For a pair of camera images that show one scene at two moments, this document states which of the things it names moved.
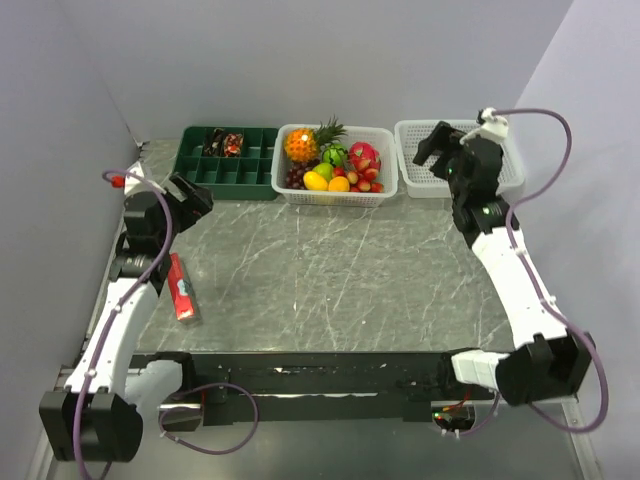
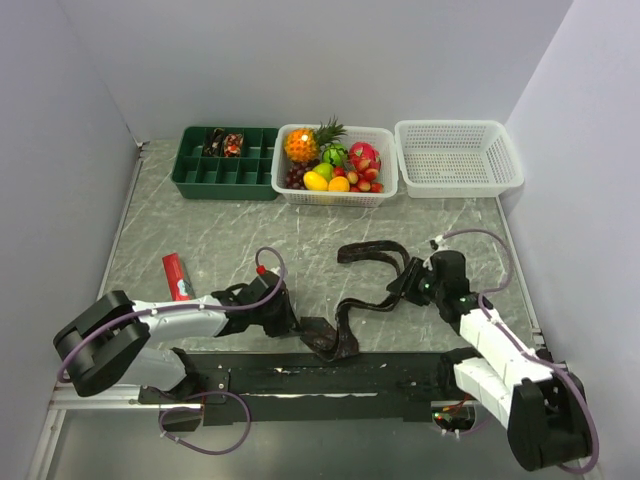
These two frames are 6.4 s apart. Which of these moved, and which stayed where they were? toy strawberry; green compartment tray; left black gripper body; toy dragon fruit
Moved: left black gripper body
Stayed: toy strawberry; green compartment tray; toy dragon fruit
